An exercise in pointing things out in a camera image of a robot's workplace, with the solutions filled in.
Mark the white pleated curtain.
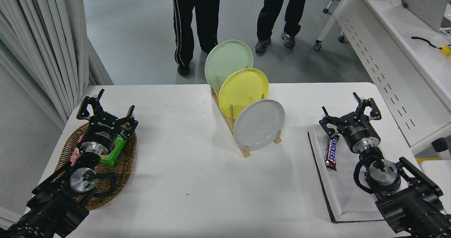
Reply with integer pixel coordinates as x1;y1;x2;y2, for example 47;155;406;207
0;0;114;131

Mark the white foam tray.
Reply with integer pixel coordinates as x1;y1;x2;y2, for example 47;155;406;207
308;124;388;224

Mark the green snack bar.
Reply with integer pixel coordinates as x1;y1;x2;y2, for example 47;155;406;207
100;134;127;166

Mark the pink snack packet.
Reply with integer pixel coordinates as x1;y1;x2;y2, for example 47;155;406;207
70;135;85;166

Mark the grey plate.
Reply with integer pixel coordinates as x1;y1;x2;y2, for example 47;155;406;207
233;99;285;151

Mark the white perforated desk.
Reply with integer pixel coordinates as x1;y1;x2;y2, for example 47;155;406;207
314;0;451;155

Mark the person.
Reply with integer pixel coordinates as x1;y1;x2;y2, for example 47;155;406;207
167;0;221;77
255;0;313;54

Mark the grey laptop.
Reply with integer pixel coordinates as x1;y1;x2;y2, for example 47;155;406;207
402;0;450;32

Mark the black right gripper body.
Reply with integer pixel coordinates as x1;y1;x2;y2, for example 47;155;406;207
339;120;382;153

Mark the wooden plate rack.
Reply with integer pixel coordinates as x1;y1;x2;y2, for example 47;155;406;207
210;66;282;159

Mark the thick black desk cable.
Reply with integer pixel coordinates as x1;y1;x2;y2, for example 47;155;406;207
411;36;443;50

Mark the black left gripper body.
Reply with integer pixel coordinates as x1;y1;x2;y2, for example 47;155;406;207
82;113;121;151

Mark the pale green plate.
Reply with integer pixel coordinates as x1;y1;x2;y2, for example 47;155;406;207
204;39;254;90

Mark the brown Snickers bar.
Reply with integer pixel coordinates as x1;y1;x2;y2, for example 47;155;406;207
324;134;341;171

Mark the brown wicker basket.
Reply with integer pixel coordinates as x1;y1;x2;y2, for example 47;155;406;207
55;121;138;211

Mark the yellow plate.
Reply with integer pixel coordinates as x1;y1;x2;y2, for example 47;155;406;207
218;68;269;119

